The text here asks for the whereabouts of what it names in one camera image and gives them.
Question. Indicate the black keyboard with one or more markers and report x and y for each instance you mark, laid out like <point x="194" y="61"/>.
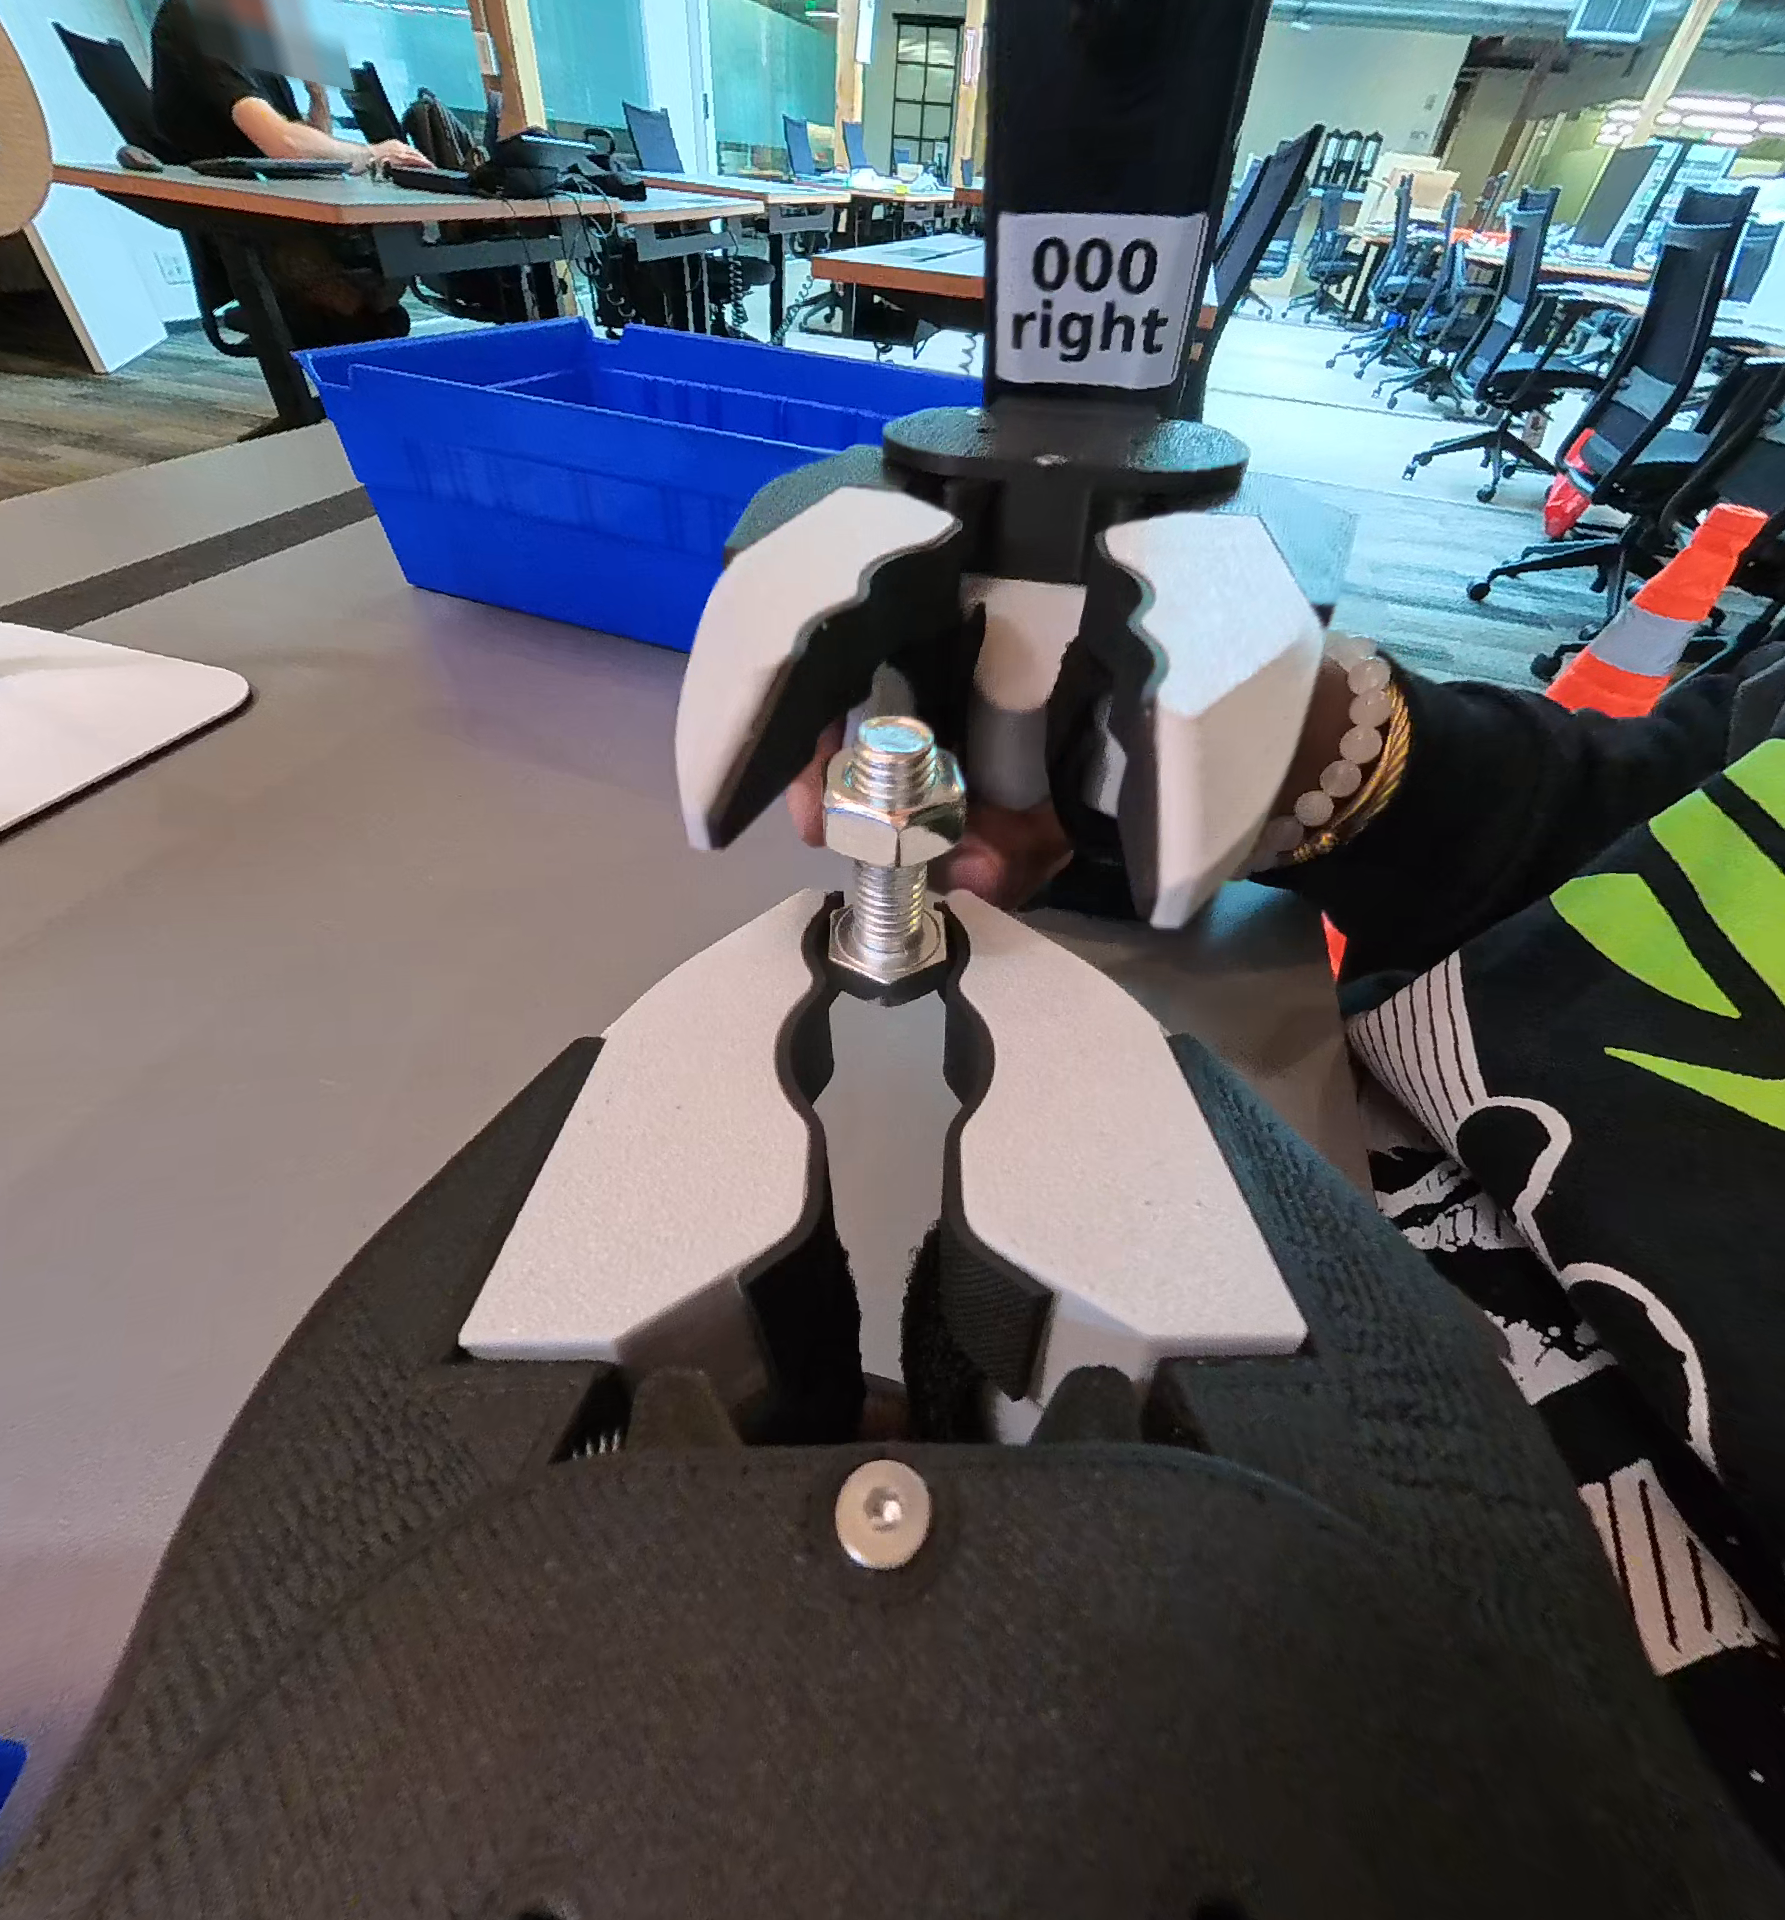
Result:
<point x="271" y="165"/>

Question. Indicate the silver hex nut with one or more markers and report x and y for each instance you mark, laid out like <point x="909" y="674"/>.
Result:
<point x="870" y="825"/>

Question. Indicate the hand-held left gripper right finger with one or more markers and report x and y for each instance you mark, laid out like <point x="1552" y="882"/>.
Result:
<point x="1117" y="1185"/>

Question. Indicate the white document stand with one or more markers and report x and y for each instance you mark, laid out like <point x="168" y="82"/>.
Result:
<point x="84" y="706"/>

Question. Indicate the row of black office chairs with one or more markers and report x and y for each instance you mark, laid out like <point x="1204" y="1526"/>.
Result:
<point x="1628" y="375"/>

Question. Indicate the black office chair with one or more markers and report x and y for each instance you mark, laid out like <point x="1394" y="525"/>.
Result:
<point x="105" y="76"/>

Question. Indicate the wooden office desk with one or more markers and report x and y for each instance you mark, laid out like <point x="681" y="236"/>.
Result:
<point x="894" y="265"/>
<point x="413" y="202"/>

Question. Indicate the black backpack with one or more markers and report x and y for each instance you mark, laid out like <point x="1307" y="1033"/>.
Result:
<point x="439" y="133"/>

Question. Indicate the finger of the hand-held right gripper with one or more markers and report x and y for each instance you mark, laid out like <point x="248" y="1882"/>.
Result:
<point x="773" y="631"/>
<point x="1236" y="676"/>

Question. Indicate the gold bangle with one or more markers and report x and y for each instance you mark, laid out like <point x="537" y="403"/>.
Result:
<point x="1391" y="765"/>

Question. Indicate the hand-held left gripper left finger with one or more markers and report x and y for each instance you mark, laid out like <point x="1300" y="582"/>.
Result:
<point x="652" y="1185"/>

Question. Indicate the person's right hand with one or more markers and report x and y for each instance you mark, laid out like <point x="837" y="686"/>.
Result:
<point x="1022" y="863"/>

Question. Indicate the large silver hex bolt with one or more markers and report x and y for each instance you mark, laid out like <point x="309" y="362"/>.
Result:
<point x="888" y="915"/>

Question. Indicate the person's right forearm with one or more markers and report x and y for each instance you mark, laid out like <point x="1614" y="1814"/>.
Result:
<point x="1522" y="796"/>

